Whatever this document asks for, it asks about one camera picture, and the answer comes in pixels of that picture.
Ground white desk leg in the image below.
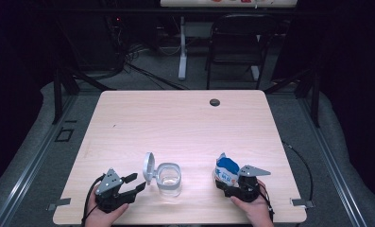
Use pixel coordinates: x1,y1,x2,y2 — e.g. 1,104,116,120
178,15,188,81
250,34,261,81

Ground clear container with white lid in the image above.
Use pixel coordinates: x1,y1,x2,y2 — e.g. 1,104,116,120
143,151,183,198

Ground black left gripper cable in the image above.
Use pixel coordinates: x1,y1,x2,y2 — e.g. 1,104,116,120
81,174,106,225

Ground black floor cables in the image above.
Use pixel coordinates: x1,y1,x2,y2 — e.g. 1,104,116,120
122,60,189,91

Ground blue and white pouch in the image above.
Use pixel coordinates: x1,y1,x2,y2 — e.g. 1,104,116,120
213,152,241,188

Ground grey metal bracket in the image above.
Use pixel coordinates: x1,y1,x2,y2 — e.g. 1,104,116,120
46,197,72,212
290,198,315,209

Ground person's right hand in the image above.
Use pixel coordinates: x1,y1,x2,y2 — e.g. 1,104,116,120
230,179,275,227

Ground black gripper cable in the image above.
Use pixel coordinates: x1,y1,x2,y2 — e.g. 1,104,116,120
81,174,106,225
281,141,315,202

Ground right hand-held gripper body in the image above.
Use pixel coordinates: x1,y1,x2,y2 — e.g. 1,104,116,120
224,165,272,203

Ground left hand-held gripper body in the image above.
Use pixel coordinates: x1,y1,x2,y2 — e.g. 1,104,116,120
94,167,137,214

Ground person's left hand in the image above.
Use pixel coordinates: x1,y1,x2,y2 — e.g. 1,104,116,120
84,185,130,227

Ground black frame post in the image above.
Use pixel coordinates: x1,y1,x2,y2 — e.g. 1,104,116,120
311,70,321,129
51,67,64,125

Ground aluminium rail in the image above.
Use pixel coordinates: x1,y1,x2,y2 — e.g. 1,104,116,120
297,94,368,227
0,94,77,227

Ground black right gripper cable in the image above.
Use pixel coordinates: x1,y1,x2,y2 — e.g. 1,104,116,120
281,141,315,202

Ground black folding chair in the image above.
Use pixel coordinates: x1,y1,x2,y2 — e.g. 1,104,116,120
204,12,279,90

